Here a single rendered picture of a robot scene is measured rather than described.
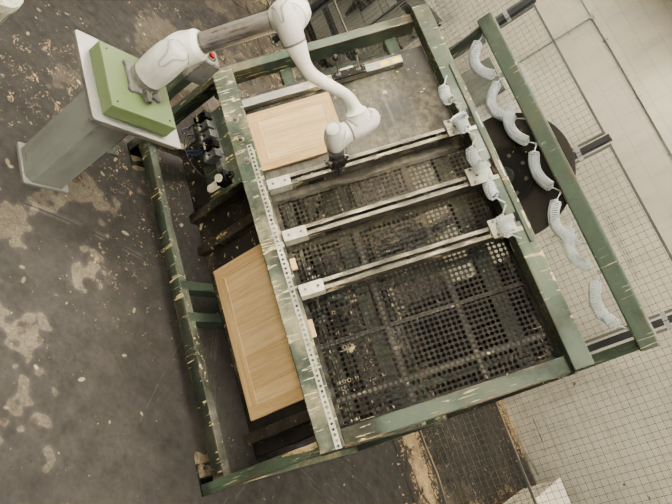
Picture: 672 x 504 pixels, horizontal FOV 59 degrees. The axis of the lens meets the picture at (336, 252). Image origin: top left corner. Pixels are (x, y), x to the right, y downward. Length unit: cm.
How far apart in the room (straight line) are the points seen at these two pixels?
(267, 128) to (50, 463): 196
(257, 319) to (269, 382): 35
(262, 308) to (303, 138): 97
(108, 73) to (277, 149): 96
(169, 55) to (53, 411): 165
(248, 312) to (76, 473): 117
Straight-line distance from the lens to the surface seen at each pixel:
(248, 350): 339
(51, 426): 297
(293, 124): 340
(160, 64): 289
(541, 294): 301
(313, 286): 294
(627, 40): 824
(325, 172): 317
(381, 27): 373
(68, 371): 309
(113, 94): 286
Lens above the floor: 245
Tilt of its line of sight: 26 degrees down
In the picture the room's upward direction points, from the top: 61 degrees clockwise
